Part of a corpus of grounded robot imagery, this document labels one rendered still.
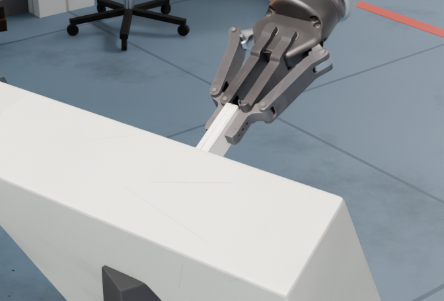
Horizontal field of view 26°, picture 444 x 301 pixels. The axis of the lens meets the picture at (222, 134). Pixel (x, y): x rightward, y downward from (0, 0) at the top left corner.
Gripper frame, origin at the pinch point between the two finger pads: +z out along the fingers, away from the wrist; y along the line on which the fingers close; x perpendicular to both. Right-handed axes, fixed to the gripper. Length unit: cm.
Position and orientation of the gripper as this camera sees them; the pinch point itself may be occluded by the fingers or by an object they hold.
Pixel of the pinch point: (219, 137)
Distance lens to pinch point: 99.3
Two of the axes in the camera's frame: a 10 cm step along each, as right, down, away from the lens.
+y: -8.1, -2.6, 5.3
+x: -3.0, -6.0, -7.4
